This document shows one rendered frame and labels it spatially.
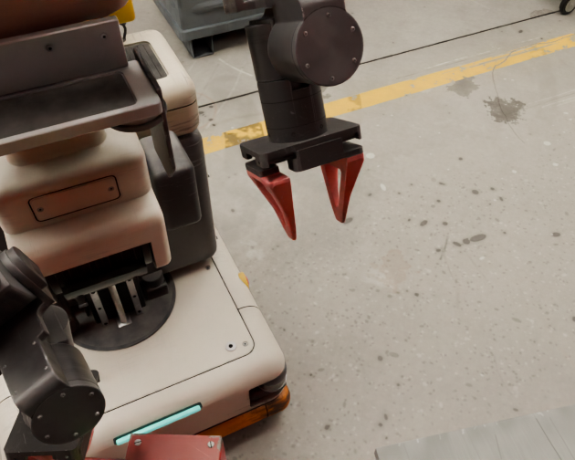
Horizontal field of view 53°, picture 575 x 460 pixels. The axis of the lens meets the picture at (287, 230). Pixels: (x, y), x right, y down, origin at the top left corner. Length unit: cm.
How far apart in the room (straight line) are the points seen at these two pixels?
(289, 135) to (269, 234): 141
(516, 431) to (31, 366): 37
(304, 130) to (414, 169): 169
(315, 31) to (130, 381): 102
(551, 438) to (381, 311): 129
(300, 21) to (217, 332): 100
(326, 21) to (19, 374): 35
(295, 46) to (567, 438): 35
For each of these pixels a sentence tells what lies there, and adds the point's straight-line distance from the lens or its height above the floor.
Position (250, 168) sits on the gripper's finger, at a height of 105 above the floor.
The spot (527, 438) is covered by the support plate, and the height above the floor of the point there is 100.
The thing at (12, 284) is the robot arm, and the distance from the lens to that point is 49.
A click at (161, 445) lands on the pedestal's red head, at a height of 78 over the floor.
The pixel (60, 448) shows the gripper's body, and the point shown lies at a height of 90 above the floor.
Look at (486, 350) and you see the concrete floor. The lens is 175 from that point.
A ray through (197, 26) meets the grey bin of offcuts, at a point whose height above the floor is 15.
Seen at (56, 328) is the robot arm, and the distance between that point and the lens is 55.
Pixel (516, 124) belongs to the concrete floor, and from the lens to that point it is 253.
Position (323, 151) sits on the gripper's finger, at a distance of 53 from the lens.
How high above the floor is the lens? 142
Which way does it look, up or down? 47 degrees down
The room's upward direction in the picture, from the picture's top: straight up
